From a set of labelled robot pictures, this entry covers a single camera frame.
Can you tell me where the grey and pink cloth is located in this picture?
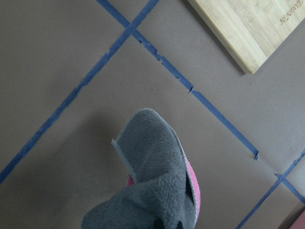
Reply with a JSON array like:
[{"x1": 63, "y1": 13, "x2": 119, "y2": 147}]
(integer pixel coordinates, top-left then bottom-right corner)
[{"x1": 81, "y1": 108, "x2": 200, "y2": 229}]

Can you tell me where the bamboo cutting board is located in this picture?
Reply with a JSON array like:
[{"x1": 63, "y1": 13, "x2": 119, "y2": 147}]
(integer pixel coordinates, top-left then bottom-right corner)
[{"x1": 189, "y1": 0, "x2": 305, "y2": 74}]

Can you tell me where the pink plastic bin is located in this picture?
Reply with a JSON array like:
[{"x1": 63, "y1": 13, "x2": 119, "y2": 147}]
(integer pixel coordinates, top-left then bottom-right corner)
[{"x1": 278, "y1": 206, "x2": 305, "y2": 229}]

